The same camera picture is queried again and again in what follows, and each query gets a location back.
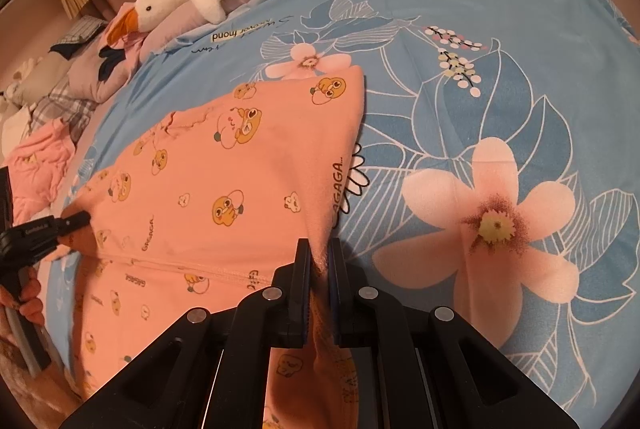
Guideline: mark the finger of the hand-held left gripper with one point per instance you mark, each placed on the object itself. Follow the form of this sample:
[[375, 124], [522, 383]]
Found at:
[[75, 224]]

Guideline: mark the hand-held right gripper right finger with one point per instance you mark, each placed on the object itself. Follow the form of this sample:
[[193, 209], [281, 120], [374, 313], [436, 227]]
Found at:
[[334, 274]]

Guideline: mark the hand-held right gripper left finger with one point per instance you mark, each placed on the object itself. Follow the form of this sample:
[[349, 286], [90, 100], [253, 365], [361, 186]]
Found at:
[[304, 274]]

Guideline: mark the pink cartoon print garment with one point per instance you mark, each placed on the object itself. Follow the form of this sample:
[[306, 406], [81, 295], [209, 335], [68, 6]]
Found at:
[[200, 189]]

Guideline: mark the person's left forearm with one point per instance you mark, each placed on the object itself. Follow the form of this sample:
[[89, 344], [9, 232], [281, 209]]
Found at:
[[27, 384]]

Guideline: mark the pink crumpled clothes pile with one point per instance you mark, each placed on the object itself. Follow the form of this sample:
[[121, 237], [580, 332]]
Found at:
[[35, 159]]

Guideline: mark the person's left hand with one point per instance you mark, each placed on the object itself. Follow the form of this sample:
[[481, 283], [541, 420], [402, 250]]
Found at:
[[27, 301]]

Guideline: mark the pink bed sheet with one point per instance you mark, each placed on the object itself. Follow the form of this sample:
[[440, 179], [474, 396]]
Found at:
[[87, 134]]

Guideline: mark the white cloth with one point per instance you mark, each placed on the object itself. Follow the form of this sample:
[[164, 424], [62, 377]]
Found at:
[[15, 126]]

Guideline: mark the grey plaid cloth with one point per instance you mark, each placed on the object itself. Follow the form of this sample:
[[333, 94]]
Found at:
[[62, 104]]

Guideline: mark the beige pillow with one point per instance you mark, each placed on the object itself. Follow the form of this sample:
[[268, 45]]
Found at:
[[87, 69]]

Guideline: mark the dark navy cloth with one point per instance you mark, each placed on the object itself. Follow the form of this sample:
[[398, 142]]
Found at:
[[107, 59]]

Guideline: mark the blue checked cloth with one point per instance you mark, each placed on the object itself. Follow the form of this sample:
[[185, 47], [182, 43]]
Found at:
[[82, 30]]

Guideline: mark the blue floral blanket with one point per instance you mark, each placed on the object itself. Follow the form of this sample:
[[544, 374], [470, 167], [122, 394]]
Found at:
[[450, 84]]

